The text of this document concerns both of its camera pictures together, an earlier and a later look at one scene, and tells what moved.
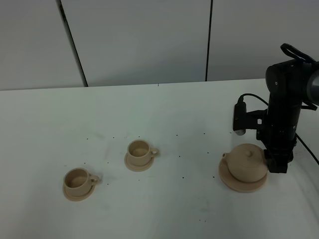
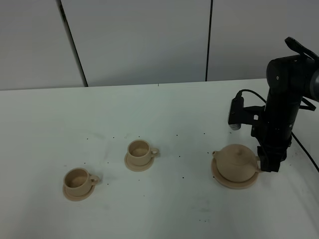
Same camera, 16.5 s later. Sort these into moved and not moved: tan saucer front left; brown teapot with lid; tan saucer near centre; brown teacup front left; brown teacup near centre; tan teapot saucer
Moved: tan teapot saucer; brown teapot with lid
Not moved: brown teacup front left; tan saucer near centre; tan saucer front left; brown teacup near centre
